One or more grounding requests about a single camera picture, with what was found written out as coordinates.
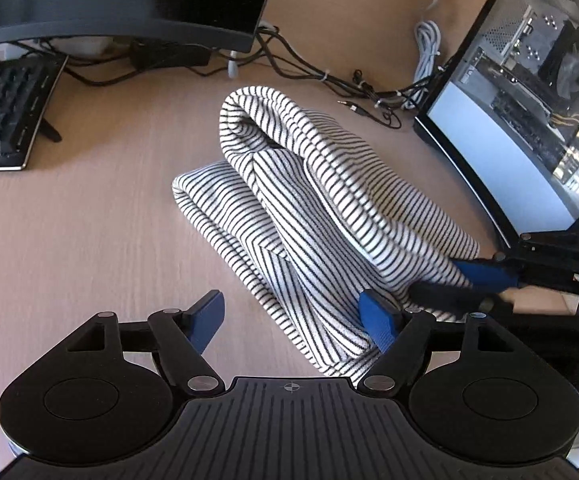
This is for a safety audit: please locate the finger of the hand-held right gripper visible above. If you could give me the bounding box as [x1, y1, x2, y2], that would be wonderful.
[408, 280, 516, 319]
[452, 252, 526, 294]

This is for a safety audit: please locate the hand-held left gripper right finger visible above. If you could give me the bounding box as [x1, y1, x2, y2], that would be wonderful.
[358, 289, 520, 398]

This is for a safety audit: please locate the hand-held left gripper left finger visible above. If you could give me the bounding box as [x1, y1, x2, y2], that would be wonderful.
[64, 290, 226, 398]

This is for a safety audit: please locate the striped knit garment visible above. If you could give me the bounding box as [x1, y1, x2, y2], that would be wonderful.
[172, 85, 480, 378]

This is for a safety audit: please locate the white computer case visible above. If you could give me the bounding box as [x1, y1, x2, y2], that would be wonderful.
[413, 0, 579, 261]

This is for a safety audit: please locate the black power adapter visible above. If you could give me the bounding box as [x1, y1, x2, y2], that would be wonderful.
[128, 39, 214, 70]

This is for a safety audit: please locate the white power strip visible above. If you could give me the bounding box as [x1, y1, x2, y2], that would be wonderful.
[0, 37, 111, 59]

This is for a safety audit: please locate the black audio jack cable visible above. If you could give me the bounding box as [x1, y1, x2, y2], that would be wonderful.
[337, 99, 403, 131]

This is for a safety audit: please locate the white power cable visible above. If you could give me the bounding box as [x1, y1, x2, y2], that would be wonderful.
[413, 0, 443, 84]

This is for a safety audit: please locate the black cable bundle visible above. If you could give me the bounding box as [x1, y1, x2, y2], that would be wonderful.
[64, 25, 450, 131]

